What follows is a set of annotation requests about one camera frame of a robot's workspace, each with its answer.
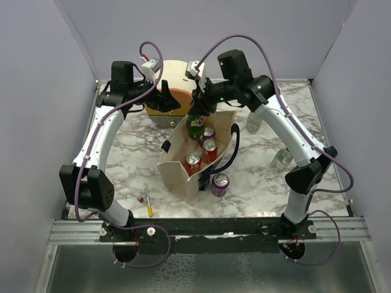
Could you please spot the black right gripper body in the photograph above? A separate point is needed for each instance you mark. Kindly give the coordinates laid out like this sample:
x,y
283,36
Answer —
x,y
213,94

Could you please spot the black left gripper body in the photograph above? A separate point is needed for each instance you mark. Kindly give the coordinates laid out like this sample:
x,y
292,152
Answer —
x,y
156,101

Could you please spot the green glass bottle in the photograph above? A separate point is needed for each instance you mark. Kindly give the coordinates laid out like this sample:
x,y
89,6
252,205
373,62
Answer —
x,y
195,126

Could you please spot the purple soda can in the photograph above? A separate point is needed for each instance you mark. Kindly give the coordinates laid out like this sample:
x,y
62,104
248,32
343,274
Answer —
x,y
220,184
209,133

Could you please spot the red cola can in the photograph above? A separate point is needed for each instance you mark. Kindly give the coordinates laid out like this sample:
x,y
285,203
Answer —
x,y
209,151
192,163

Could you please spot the cream canvas tote bag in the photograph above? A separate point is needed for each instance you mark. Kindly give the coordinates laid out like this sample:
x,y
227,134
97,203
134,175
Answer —
x,y
182,167

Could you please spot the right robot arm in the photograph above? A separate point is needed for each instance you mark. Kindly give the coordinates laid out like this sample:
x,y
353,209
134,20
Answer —
x,y
260,96

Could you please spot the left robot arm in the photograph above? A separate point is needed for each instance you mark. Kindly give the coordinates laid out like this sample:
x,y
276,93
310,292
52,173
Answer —
x,y
84,182

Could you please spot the round drawer storage box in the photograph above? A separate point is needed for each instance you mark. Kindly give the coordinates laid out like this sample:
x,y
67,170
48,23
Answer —
x,y
175,95

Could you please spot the clear plastic bottle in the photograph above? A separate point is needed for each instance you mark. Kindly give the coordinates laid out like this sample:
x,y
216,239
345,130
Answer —
x,y
282,159

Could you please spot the small red vial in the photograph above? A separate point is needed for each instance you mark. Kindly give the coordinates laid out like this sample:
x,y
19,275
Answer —
x,y
140,198

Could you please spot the yellow capped pen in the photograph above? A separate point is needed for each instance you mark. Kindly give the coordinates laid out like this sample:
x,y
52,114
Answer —
x,y
149,204

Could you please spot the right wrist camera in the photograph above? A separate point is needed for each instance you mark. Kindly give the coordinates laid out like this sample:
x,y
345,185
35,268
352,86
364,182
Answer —
x,y
196,71

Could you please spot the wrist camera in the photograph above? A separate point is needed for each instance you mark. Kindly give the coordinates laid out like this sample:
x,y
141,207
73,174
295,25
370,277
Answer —
x,y
196,71
150,68

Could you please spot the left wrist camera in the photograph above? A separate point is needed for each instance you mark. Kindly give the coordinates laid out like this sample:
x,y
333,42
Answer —
x,y
150,68

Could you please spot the black mounting rail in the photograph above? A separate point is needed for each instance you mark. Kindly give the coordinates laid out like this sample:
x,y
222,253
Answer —
x,y
207,235

